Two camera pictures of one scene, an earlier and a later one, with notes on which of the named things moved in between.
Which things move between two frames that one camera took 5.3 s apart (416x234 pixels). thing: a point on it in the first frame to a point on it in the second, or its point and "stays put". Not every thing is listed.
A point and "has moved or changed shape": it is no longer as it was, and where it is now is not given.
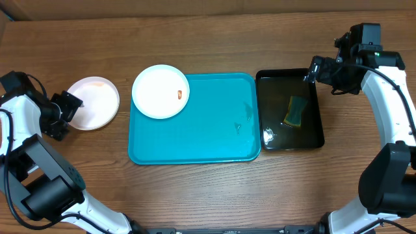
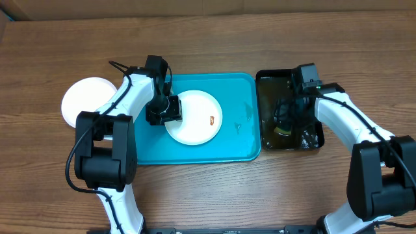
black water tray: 274,86 stays put
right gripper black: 325,69 to 287,119
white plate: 160,91 has moved or changed shape
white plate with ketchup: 101,101 stays put
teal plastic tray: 220,122 stays put
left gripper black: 71,104 to 175,114
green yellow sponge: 294,114 has moved or changed shape
